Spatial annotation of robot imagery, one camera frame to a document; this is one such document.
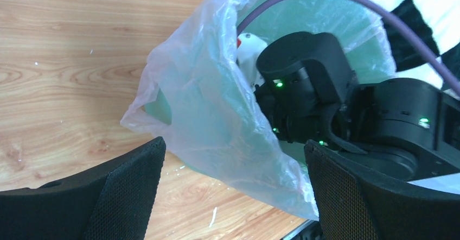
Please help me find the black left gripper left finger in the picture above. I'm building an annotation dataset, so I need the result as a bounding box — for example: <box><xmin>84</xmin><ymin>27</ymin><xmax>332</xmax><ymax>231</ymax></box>
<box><xmin>1</xmin><ymin>137</ymin><xmax>166</xmax><ymax>239</ymax></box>

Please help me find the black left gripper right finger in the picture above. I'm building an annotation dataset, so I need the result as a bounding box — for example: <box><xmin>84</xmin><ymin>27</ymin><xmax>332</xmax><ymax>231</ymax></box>
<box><xmin>304</xmin><ymin>140</ymin><xmax>459</xmax><ymax>239</ymax></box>

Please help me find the pink translucent trash bag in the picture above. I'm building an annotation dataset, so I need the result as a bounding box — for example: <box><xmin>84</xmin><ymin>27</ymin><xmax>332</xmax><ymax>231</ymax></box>
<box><xmin>120</xmin><ymin>0</ymin><xmax>398</xmax><ymax>221</ymax></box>

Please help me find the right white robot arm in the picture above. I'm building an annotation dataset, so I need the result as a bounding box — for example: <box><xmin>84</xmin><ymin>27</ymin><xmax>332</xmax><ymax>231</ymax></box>
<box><xmin>255</xmin><ymin>31</ymin><xmax>459</xmax><ymax>181</ymax></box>

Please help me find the black white checkered blanket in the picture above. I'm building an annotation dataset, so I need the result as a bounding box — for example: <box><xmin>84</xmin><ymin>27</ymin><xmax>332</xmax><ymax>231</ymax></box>
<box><xmin>371</xmin><ymin>0</ymin><xmax>459</xmax><ymax>92</ymax></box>

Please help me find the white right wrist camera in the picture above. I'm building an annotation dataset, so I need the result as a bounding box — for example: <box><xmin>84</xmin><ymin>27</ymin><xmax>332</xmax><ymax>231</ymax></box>
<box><xmin>237</xmin><ymin>33</ymin><xmax>268</xmax><ymax>92</ymax></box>

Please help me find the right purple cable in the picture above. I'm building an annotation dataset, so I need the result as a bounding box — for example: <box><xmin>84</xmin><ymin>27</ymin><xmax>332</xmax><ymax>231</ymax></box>
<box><xmin>236</xmin><ymin>0</ymin><xmax>460</xmax><ymax>97</ymax></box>

